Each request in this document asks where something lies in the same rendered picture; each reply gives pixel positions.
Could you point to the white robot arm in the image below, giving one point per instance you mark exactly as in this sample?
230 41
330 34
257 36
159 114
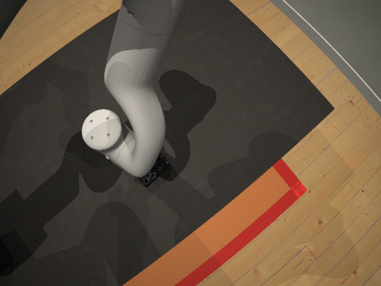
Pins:
141 33

